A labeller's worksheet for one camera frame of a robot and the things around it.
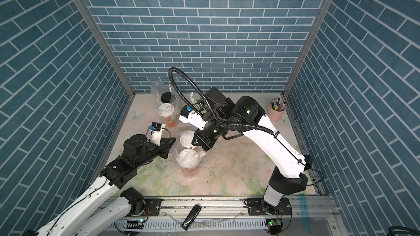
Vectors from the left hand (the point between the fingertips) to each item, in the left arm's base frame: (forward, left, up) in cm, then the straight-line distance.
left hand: (179, 140), depth 73 cm
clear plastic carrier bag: (+31, +16, +3) cm, 35 cm away
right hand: (-9, -9, +15) cm, 20 cm away
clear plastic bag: (-1, +1, -3) cm, 4 cm away
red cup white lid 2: (-8, -5, -2) cm, 10 cm away
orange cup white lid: (+20, +10, -3) cm, 22 cm away
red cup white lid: (+3, -3, -3) cm, 5 cm away
